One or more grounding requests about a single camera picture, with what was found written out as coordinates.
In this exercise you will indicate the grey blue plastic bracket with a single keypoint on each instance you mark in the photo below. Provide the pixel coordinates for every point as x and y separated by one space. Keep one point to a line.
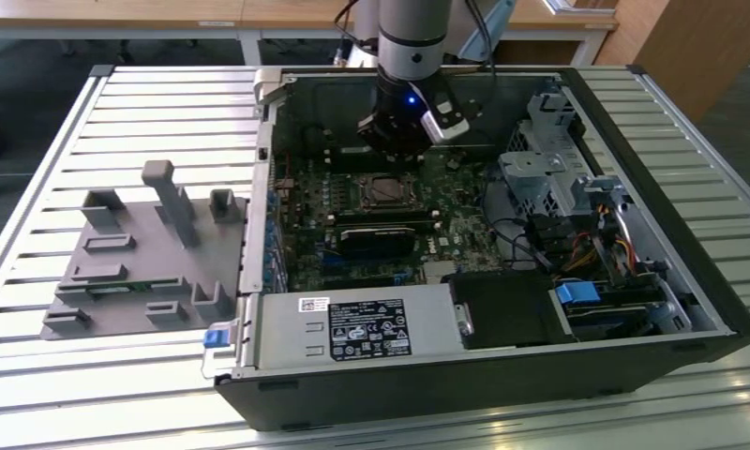
600 185

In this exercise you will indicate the black graphics card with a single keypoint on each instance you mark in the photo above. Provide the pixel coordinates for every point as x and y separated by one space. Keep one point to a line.
379 244

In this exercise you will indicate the green RAM stick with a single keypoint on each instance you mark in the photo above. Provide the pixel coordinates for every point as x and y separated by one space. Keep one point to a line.
139 286

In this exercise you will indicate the black PC case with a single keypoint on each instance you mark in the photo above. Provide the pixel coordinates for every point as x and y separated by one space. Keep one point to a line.
412 403

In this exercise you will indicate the green motherboard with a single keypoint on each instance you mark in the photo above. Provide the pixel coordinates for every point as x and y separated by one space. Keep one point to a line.
456 220

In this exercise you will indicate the small silver heatsink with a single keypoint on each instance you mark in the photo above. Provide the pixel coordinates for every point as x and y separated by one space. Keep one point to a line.
440 271

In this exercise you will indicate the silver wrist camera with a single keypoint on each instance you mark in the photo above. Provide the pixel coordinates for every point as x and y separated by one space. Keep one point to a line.
444 124

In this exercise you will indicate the metal disk bay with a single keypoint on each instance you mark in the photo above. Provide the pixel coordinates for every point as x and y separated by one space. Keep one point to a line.
663 314

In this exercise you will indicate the wooden cabinet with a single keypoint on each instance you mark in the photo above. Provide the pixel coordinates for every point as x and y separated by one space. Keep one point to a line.
695 47

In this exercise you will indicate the blue disk carrier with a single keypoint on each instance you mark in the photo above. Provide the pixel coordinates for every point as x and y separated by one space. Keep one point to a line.
579 294

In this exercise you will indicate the CPU socket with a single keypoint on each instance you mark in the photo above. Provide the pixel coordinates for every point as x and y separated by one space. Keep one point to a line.
363 206

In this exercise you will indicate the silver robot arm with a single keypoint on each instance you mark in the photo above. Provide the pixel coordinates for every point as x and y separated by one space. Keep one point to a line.
412 42

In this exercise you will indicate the silver power supply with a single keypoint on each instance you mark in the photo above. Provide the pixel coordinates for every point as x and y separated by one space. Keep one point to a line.
288 328

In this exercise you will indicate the black plastic shroud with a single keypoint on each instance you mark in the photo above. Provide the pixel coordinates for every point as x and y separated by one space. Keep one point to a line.
507 309

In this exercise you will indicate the grey parts rack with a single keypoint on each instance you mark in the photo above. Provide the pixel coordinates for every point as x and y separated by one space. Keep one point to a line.
144 281

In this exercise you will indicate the silver metal drive cage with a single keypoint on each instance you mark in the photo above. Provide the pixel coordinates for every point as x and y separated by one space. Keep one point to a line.
532 173

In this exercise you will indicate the blue case latch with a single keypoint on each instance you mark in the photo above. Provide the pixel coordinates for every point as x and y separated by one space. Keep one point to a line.
218 340

